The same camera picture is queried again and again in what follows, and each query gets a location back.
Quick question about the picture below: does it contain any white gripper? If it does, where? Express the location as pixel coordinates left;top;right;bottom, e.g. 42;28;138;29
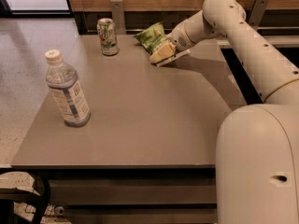
149;23;194;67

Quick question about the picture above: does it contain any green jalapeno chip bag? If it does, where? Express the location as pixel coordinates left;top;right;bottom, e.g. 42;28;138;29
135;22;167;54

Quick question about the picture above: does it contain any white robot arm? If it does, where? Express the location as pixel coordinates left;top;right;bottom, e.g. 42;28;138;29
168;0;299;224

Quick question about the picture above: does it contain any clear blue-label plastic bottle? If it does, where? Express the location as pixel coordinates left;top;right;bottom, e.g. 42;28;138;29
45;49;91;127

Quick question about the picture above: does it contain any green white soda can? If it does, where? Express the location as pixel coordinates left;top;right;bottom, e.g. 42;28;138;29
97;18;119;56

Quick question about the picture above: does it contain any grey drawer cabinet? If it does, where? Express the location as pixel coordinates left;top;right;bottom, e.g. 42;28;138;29
12;35;238;224

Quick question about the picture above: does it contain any black chair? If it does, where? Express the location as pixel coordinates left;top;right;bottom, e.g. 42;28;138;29
0;172;50;224

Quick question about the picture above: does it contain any left grey metal bracket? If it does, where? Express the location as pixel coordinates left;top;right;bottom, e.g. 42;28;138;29
110;0;126;35

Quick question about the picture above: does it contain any grey metal bracket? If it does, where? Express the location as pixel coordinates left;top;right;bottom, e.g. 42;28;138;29
247;0;269;30
110;0;126;35

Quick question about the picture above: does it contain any right grey metal bracket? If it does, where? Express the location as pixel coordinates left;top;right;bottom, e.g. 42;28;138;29
247;0;269;30

